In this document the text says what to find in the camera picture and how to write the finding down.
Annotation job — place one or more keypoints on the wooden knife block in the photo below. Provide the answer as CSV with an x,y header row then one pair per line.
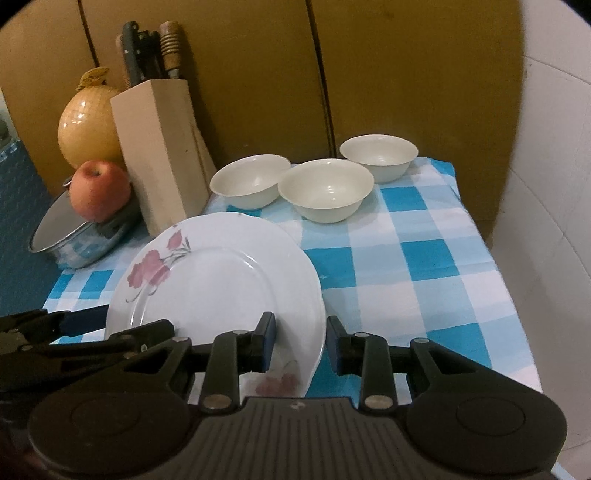
x,y
159,152

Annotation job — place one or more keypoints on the yellow netted melon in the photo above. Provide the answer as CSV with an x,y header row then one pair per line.
x,y
87,122

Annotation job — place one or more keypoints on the blue patterned cloth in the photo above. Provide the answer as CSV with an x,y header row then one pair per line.
x,y
23,221

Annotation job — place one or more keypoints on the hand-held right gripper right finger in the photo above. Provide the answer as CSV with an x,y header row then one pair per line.
x,y
333,346

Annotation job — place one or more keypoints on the steel pot lid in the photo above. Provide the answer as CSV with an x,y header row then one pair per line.
x,y
57,226

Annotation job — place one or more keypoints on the white floral plate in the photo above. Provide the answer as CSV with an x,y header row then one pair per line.
x,y
221,286

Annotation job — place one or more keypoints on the brown cardboard panel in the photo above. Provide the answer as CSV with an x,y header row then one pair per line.
x,y
240,78
415,78

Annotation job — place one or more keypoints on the cream ceramic bowl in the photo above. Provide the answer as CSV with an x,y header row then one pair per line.
x,y
378,154
325,189
249,182

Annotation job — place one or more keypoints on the red apple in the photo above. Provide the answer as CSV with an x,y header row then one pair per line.
x,y
99,189

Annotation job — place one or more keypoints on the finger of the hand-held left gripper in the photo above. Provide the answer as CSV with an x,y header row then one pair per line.
x,y
85,318
138,339

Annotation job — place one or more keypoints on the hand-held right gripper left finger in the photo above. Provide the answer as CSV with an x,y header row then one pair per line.
x,y
270,341

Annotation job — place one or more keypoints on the blue white checkered tablecloth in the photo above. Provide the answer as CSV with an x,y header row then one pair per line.
x,y
406,258

